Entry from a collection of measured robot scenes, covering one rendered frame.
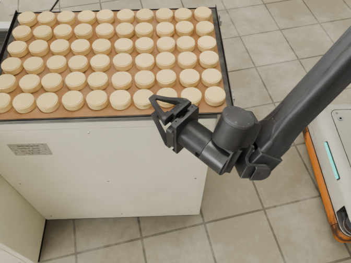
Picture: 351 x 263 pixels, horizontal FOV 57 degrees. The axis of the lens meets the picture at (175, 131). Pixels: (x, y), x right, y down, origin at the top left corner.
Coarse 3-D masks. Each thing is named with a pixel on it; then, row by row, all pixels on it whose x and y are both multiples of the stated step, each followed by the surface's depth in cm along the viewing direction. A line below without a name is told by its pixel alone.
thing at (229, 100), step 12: (36, 12) 98; (60, 12) 98; (216, 12) 97; (12, 24) 94; (216, 24) 96; (12, 36) 93; (216, 36) 93; (0, 60) 87; (0, 72) 85; (228, 84) 83; (228, 96) 81; (0, 120) 76; (12, 120) 76; (24, 120) 77; (36, 120) 77
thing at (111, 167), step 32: (0, 128) 86; (32, 128) 86; (64, 128) 87; (96, 128) 87; (128, 128) 87; (0, 160) 99; (32, 160) 100; (64, 160) 101; (96, 160) 101; (128, 160) 102; (160, 160) 103; (192, 160) 103; (32, 192) 120; (64, 192) 121; (96, 192) 122; (128, 192) 123; (160, 192) 124; (192, 192) 125
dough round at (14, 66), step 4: (4, 60) 85; (8, 60) 85; (12, 60) 85; (16, 60) 85; (20, 60) 85; (4, 64) 84; (8, 64) 84; (12, 64) 84; (16, 64) 84; (20, 64) 84; (4, 68) 83; (8, 68) 83; (12, 68) 83; (16, 68) 83; (20, 68) 84; (4, 72) 84; (8, 72) 83; (12, 72) 83; (16, 72) 84
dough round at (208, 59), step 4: (204, 52) 86; (208, 52) 86; (212, 52) 86; (200, 56) 86; (204, 56) 85; (208, 56) 85; (212, 56) 85; (216, 56) 85; (200, 60) 85; (204, 60) 85; (208, 60) 85; (212, 60) 85; (216, 60) 85; (200, 64) 86; (204, 64) 85; (208, 64) 84; (212, 64) 84; (216, 64) 86
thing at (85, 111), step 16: (96, 16) 97; (192, 16) 97; (32, 32) 93; (112, 48) 90; (176, 48) 90; (112, 64) 87; (176, 64) 87; (64, 80) 83; (176, 80) 83; (16, 112) 78; (32, 112) 78; (64, 112) 78; (80, 112) 78; (96, 112) 78; (112, 112) 78; (128, 112) 78; (144, 112) 78; (208, 112) 78
